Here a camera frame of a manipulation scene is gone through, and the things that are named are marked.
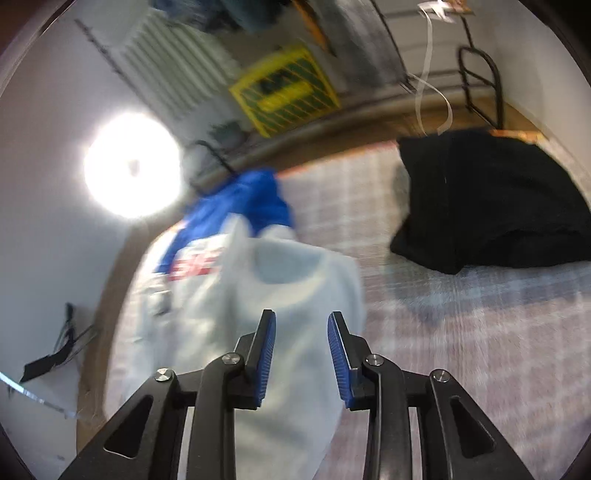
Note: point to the yellow green storage box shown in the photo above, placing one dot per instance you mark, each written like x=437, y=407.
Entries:
x=285, y=90

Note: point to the white clip desk lamp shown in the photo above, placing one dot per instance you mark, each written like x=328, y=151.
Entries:
x=442, y=21

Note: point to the folded black garment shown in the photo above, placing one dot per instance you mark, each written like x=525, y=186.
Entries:
x=482, y=200

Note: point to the white and blue jacket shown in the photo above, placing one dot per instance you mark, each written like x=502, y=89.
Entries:
x=214, y=293

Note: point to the plaid bed blanket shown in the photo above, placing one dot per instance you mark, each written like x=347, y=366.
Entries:
x=517, y=340

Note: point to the ring light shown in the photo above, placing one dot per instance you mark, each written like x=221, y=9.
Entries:
x=132, y=167

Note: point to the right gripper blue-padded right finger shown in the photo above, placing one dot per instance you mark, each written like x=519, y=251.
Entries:
x=457, y=439

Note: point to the green striped white cloth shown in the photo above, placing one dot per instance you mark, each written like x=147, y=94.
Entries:
x=182, y=67

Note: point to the black bed rail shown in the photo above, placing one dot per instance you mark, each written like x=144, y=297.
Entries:
x=470, y=79

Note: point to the black metal clothes rack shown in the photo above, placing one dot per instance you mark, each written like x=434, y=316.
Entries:
x=289, y=89

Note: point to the hanging grey plaid coat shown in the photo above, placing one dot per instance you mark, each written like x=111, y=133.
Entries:
x=363, y=43

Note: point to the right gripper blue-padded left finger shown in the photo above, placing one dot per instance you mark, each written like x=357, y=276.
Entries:
x=143, y=439

